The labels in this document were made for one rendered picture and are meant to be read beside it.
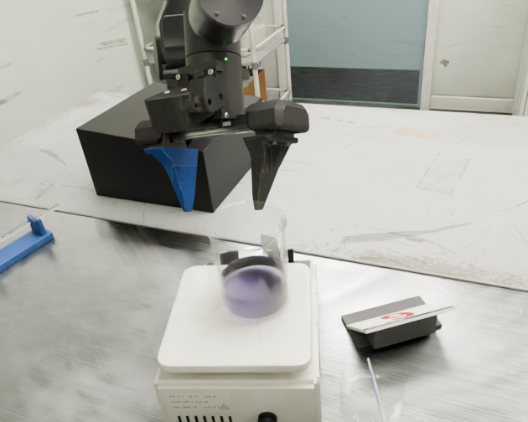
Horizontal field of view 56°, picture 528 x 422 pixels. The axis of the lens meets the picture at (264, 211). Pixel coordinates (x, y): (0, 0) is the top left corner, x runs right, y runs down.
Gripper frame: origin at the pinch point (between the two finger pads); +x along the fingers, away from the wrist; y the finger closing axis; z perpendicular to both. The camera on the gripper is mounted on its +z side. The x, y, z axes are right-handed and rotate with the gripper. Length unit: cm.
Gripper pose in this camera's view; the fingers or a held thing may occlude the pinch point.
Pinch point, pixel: (220, 177)
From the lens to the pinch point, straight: 51.8
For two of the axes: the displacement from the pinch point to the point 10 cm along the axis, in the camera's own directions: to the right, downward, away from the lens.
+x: 0.5, 10.0, 0.4
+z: -5.3, 0.6, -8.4
